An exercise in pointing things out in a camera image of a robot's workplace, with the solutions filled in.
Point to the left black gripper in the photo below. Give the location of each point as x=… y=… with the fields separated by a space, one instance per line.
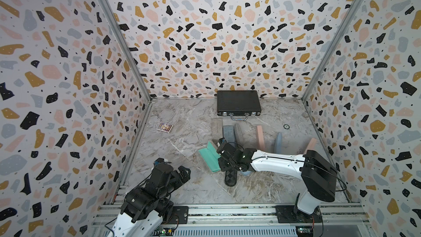
x=180 y=181

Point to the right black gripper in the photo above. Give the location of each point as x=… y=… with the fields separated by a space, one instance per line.
x=222 y=168

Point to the beige case with brown glasses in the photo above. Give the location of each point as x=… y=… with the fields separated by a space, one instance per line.
x=238 y=134

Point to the mint green glasses case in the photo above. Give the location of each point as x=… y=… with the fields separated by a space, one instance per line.
x=210 y=156

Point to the grey case mint lining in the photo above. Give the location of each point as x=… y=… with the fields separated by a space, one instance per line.
x=229 y=134

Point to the pink glasses case grey lining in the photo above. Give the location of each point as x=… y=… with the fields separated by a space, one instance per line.
x=260 y=137

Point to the black case beige lining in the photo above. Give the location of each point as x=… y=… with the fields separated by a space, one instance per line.
x=230 y=178

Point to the blue case with pink glasses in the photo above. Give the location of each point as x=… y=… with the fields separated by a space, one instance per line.
x=246 y=173

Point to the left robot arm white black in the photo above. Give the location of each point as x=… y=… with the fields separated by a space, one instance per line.
x=149 y=203

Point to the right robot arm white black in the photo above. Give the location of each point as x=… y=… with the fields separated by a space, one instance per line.
x=318 y=175

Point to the closed pink glasses case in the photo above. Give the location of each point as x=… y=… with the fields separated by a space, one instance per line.
x=311 y=145

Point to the black ribbed briefcase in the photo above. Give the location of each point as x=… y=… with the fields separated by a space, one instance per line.
x=238 y=103

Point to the playing card box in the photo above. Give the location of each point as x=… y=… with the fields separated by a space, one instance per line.
x=165 y=127

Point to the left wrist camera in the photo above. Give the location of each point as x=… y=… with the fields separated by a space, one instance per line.
x=160 y=177

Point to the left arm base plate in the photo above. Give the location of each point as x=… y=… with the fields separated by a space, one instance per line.
x=176 y=215

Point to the aluminium front rail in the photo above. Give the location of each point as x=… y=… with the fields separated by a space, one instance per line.
x=259 y=220

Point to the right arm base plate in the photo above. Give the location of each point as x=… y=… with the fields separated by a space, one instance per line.
x=290 y=214

